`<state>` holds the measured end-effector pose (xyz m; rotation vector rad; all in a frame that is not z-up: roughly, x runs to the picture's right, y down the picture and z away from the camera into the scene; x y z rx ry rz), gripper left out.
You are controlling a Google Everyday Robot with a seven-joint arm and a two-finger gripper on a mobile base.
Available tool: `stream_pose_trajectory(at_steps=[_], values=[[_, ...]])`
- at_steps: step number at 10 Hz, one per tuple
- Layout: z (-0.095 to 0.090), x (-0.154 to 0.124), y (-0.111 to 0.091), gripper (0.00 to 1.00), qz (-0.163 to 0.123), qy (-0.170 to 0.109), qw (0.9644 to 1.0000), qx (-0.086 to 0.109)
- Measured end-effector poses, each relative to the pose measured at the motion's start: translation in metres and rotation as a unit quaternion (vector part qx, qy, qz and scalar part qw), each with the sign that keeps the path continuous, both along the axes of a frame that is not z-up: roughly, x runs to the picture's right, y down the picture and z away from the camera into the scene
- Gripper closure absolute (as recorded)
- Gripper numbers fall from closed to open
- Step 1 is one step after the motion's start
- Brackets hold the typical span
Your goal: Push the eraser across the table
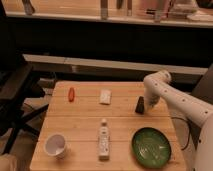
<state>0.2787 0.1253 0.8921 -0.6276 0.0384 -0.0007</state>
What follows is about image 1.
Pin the white plastic bottle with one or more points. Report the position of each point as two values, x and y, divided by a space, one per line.
103 141

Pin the green plate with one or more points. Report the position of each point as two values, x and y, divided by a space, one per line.
151 148

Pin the white cup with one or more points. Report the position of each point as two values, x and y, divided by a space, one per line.
55 146

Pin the black office chair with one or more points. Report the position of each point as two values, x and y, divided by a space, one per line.
20 83

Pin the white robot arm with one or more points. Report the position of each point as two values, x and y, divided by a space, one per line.
157 85

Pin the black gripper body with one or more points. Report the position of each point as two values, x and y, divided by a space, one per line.
140 105

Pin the orange carrot toy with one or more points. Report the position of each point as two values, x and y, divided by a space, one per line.
71 94

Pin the white eraser block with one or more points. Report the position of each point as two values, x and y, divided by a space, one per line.
105 97

